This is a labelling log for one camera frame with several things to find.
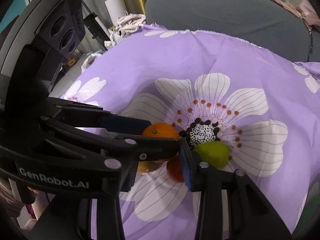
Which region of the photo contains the green plastic bowl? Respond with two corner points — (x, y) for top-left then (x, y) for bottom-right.
(292, 180), (319, 239)

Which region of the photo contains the left hand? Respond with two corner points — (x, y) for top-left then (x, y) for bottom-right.
(28, 187), (40, 194)

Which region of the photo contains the large orange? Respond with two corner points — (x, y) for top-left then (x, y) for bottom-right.
(137, 161), (162, 173)

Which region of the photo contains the small mandarin orange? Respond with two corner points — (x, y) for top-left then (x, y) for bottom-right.
(141, 122), (180, 140)

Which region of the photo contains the red tomato between oranges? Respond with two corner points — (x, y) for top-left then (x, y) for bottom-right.
(166, 155), (184, 183)

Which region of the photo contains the purple floral tablecloth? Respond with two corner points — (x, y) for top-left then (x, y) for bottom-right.
(62, 24), (319, 233)

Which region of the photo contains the white braided cloth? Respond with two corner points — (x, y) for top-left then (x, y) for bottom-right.
(110, 14), (146, 44)

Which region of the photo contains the white paper roll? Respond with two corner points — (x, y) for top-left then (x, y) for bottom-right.
(104, 0), (127, 25)

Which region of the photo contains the grey sofa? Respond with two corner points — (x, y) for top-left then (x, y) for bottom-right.
(145, 0), (319, 62)

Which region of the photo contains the pile of clothes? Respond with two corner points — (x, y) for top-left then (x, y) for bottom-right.
(270, 0), (320, 32)

